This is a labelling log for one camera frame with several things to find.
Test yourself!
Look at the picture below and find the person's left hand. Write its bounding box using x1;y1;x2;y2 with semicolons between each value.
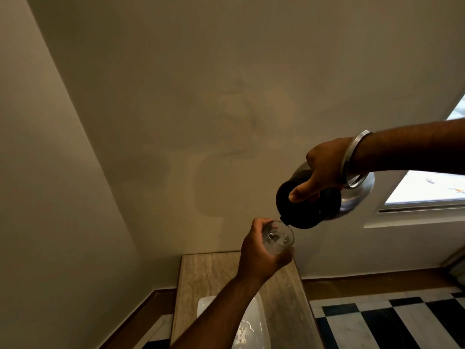
236;218;295;285

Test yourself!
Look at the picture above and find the steel bangle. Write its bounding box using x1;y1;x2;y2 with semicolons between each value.
341;130;375;189

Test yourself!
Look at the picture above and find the clear drinking glass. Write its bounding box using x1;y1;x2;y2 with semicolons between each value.
261;220;295;256

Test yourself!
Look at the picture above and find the white rectangular tray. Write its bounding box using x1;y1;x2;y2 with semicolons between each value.
196;292;271;349

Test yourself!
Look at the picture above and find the person's right hand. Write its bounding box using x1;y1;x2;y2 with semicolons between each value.
289;137;355;203

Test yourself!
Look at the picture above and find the steel kettle with black lid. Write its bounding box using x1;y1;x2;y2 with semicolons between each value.
275;161;376;230

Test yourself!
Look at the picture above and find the white framed window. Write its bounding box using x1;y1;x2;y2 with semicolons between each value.
364;94;465;229

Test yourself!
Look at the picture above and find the person's left forearm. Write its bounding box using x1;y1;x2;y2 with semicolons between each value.
170;274;268;349

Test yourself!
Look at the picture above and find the person's right forearm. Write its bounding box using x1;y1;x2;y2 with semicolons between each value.
349;118;465;176

